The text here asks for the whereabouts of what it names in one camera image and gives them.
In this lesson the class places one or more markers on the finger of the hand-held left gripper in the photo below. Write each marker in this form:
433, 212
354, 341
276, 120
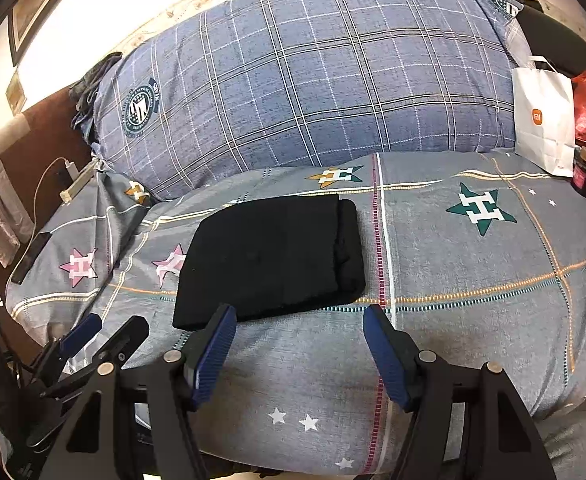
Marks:
123, 340
82, 332

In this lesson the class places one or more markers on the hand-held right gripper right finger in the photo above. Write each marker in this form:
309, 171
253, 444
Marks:
388, 360

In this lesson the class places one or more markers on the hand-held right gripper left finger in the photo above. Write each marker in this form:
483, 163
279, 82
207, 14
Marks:
213, 355

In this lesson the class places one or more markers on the black pants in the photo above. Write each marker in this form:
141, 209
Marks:
263, 260

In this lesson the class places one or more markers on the black phone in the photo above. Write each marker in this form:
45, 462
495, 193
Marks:
30, 258

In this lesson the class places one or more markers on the grey star-print bedsheet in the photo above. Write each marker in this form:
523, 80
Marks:
448, 285

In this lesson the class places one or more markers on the white power strip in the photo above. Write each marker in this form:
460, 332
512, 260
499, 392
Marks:
79, 184

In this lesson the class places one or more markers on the grey towel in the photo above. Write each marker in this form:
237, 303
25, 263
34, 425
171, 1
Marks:
0, 205

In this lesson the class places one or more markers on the person's grey trouser leg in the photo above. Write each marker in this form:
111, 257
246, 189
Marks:
578, 445

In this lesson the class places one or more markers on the dark clothes pile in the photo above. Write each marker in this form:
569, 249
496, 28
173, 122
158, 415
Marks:
90, 85

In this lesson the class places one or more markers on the dark jar pink label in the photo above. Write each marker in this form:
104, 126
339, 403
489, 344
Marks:
582, 175

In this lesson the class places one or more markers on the white paper bag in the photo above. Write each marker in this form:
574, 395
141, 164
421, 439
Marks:
543, 120

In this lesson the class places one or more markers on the blue plaid quilt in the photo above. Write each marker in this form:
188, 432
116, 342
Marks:
323, 75

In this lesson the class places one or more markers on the black bag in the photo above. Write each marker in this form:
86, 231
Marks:
553, 40

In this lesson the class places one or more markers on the framed wall picture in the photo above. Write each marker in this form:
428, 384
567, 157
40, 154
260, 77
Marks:
38, 10

